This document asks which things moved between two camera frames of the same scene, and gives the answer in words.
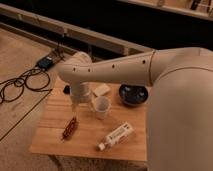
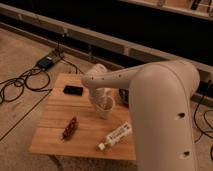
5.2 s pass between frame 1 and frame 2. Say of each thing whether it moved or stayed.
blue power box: stayed
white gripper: moved
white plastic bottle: stayed
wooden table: stayed
